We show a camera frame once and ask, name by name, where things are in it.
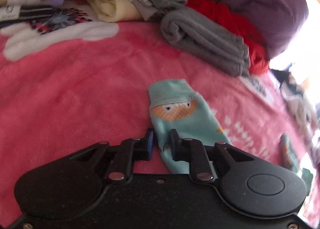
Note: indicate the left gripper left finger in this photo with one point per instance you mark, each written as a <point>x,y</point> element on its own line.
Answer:
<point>128,152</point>

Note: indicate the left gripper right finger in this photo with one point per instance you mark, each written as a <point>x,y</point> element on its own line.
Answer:
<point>193,152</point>

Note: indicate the teal printed kids garment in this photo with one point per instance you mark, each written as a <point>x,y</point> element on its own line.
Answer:
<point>175,105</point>

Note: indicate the pink floral fleece blanket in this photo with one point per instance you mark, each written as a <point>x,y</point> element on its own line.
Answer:
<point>95,88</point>

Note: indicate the folded grey cloth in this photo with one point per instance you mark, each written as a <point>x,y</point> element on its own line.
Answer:
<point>193,32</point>

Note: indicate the folded cream yellow cloth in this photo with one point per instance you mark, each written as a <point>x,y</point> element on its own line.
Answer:
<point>113,11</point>

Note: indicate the red quilt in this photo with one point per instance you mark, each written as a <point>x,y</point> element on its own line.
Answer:
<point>238,25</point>

